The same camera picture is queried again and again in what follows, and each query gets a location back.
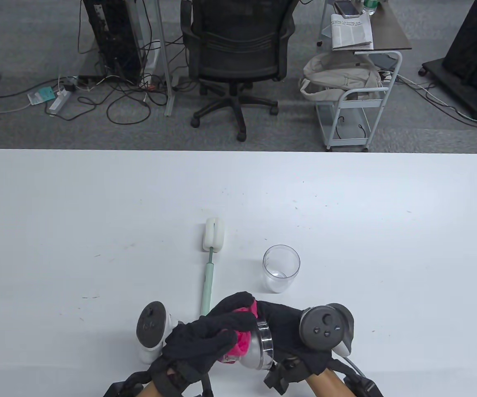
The person's right hand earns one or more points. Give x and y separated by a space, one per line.
281 322

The person's left hand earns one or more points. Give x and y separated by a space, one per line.
197 339

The clear domed cup lid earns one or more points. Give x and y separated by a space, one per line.
259 343

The pink cloth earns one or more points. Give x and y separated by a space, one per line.
238 349

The clear shaker cup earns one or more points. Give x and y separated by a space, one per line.
281 273

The white sponge cup brush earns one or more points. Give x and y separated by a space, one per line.
207 289

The person's right forearm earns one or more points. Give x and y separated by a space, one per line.
325 384

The person's left forearm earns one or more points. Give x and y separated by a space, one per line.
151 388

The grey tracking controller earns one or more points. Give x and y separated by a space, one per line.
151 322
323 326

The black wrist sensor box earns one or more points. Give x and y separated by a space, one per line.
118 388
366 388

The white metal cart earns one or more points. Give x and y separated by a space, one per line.
346 144

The beige bag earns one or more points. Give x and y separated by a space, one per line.
337 78

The white power strip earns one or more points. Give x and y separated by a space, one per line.
58 101

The black office chair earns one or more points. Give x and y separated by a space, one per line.
236 45

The black plug adapter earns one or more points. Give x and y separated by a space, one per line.
69 87

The white desk leg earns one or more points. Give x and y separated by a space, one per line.
164 53

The teal label power adapter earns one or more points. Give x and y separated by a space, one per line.
41 96

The folded newspaper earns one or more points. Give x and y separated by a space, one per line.
352 31

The brown side table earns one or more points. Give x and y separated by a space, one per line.
389 29

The black computer tower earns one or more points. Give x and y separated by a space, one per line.
112 37

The smartphone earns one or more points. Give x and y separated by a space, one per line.
346 8

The clear bottle green label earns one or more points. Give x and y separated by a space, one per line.
369 6

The black wheeled stand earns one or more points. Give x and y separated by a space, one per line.
470 49

